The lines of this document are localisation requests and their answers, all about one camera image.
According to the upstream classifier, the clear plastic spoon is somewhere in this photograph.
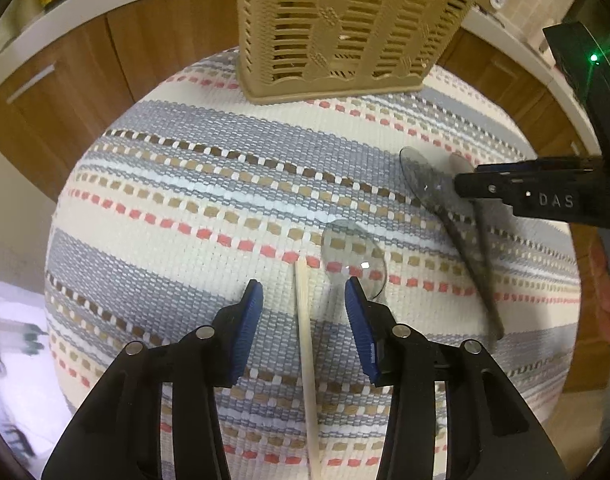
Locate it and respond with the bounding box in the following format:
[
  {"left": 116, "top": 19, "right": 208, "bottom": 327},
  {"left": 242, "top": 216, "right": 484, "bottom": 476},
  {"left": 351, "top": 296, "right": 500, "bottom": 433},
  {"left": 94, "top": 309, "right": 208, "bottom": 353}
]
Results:
[
  {"left": 321, "top": 219, "right": 390, "bottom": 322},
  {"left": 399, "top": 146, "right": 506, "bottom": 339}
]

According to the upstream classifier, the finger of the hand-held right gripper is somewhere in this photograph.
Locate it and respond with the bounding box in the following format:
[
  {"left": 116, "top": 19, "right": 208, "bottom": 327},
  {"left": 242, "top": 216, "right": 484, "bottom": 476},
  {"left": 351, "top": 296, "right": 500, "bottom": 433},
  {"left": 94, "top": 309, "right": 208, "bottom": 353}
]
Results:
[{"left": 455, "top": 159, "right": 536, "bottom": 212}]

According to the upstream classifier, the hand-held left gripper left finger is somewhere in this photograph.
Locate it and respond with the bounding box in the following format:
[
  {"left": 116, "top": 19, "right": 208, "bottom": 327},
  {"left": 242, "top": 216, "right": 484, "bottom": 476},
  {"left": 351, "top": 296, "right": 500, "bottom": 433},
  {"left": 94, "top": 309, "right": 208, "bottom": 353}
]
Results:
[{"left": 42, "top": 279, "right": 264, "bottom": 480}]

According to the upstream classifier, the striped woven tablecloth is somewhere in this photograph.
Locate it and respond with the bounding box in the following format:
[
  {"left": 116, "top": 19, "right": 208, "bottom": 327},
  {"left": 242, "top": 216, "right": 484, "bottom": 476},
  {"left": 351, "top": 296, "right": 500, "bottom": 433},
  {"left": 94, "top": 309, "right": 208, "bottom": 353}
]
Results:
[{"left": 44, "top": 45, "right": 583, "bottom": 480}]

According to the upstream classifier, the white kitchen countertop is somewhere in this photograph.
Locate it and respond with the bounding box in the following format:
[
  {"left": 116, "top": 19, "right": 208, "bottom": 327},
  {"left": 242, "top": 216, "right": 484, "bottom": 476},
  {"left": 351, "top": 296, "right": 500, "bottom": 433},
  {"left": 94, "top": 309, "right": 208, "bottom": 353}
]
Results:
[{"left": 0, "top": 0, "right": 603, "bottom": 161}]

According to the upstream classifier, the wooden chopstick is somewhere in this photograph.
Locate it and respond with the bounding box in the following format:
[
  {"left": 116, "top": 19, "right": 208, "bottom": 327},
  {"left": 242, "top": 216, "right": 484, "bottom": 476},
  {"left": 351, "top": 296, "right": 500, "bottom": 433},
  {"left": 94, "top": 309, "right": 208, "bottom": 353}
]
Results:
[{"left": 294, "top": 261, "right": 322, "bottom": 480}]

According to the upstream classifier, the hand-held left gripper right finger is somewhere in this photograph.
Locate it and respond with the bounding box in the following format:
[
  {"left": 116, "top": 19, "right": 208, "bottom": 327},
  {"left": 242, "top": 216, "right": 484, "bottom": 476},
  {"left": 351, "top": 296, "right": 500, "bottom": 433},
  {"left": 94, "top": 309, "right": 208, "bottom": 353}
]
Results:
[{"left": 344, "top": 275, "right": 570, "bottom": 480}]

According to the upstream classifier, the beige plastic basket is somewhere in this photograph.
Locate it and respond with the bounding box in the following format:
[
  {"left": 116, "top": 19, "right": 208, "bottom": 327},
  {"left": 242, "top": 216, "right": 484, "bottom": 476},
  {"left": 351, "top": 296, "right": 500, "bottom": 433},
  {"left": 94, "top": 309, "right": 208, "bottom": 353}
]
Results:
[{"left": 236, "top": 0, "right": 487, "bottom": 106}]

